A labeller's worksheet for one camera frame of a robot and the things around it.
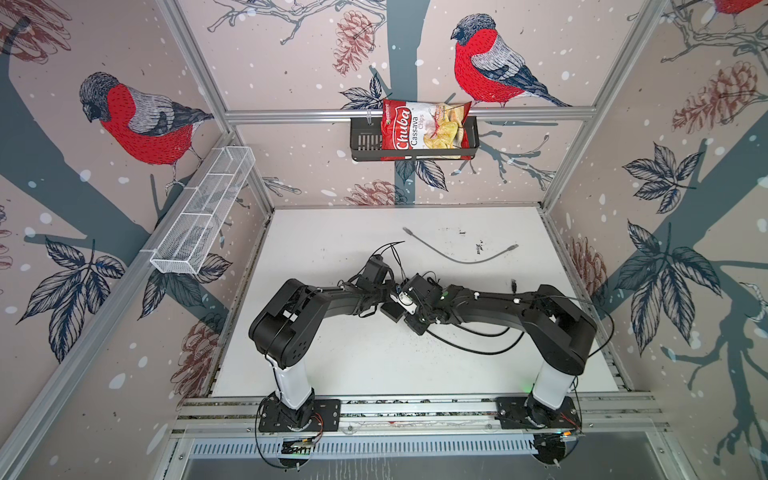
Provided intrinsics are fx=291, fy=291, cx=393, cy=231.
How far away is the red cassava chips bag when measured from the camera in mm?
873

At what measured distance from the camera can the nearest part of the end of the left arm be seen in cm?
73

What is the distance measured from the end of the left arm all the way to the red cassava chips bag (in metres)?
0.40
